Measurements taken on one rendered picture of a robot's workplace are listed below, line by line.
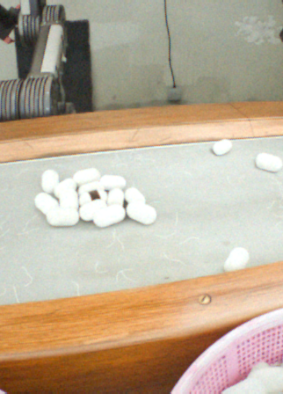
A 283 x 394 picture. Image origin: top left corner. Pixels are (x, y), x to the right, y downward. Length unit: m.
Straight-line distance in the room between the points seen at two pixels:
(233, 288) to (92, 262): 0.13
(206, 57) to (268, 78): 0.50
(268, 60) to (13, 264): 2.59
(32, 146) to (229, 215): 0.30
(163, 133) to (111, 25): 1.90
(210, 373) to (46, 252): 0.20
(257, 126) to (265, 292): 0.39
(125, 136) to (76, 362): 0.38
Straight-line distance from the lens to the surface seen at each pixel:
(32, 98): 0.77
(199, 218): 0.43
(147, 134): 0.59
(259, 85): 2.86
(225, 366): 0.29
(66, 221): 0.41
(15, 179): 0.53
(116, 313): 0.29
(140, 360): 0.29
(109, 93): 2.54
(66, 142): 0.58
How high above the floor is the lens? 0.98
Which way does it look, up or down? 31 degrees down
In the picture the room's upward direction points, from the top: 1 degrees counter-clockwise
